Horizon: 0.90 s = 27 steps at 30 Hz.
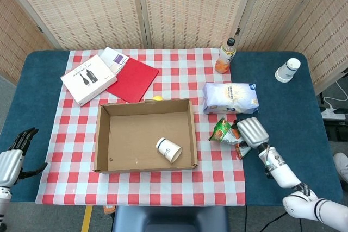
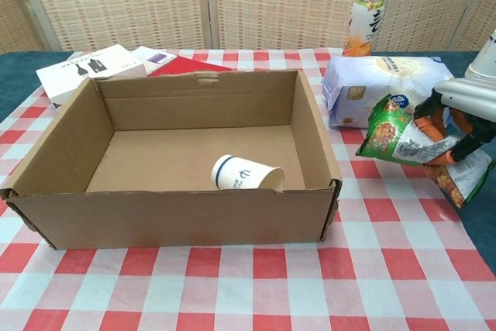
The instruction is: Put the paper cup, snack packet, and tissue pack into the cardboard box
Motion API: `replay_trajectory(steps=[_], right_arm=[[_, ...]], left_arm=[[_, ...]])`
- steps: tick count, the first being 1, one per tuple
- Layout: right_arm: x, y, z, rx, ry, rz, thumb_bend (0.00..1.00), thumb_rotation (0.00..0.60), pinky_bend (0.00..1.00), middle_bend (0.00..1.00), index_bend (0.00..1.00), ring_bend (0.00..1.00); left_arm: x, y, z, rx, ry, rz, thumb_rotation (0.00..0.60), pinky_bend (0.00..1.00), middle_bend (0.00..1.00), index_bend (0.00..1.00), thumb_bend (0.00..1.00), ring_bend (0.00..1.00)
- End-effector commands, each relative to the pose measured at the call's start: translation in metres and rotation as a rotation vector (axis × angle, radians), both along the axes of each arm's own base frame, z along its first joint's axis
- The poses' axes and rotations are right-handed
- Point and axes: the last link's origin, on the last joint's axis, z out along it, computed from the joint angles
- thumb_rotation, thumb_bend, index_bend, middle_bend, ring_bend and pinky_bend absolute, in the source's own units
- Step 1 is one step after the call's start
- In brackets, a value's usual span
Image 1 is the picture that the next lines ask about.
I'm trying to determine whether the yellow floor tape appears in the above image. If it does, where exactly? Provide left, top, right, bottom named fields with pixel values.
left=80, top=205, right=94, bottom=232

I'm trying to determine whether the red notebook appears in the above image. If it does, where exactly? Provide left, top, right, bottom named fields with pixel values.
left=105, top=57, right=160, bottom=104

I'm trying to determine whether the woven folding screen panel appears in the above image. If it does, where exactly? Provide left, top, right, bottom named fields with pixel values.
left=0, top=0, right=54, bottom=86
left=236, top=0, right=331, bottom=52
left=279, top=0, right=348, bottom=96
left=135, top=0, right=258, bottom=51
left=0, top=0, right=150, bottom=51

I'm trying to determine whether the white shoe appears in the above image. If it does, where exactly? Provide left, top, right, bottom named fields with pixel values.
left=333, top=152, right=348, bottom=184

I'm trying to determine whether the white power cable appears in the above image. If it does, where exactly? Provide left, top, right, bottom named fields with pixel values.
left=323, top=81, right=348, bottom=111

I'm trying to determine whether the white blue tissue pack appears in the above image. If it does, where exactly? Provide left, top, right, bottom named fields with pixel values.
left=202, top=81, right=260, bottom=115

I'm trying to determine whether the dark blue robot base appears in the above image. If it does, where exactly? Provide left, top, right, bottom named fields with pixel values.
left=111, top=205, right=229, bottom=232

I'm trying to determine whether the white power strip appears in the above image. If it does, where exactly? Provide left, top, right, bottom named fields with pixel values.
left=321, top=108, right=346, bottom=120

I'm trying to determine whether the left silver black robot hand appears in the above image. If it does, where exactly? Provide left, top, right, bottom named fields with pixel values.
left=0, top=127, right=48, bottom=188

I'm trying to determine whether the teal table cover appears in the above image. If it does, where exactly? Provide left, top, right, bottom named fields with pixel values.
left=0, top=49, right=344, bottom=207

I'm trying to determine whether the orange tea bottle black cap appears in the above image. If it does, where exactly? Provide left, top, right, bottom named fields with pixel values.
left=215, top=37, right=238, bottom=74

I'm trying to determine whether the white product box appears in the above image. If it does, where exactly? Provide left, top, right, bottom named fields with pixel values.
left=60, top=54, right=119, bottom=107

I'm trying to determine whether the open brown cardboard box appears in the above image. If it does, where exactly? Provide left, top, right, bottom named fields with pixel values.
left=93, top=98, right=198, bottom=175

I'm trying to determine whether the green snack bag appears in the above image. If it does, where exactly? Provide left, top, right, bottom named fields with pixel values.
left=208, top=117, right=253, bottom=160

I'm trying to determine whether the small white paper cup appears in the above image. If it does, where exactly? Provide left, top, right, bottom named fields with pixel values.
left=155, top=137, right=183, bottom=164

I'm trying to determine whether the white purple spiral notebook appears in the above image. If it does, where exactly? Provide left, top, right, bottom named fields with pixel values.
left=98, top=46, right=130, bottom=77

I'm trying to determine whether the red white checkered tablecloth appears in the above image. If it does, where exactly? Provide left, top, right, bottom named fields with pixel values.
left=35, top=48, right=247, bottom=206

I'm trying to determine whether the stack of white paper cups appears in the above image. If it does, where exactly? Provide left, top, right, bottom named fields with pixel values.
left=274, top=58, right=301, bottom=83

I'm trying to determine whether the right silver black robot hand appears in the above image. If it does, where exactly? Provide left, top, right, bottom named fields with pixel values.
left=231, top=117, right=270, bottom=148

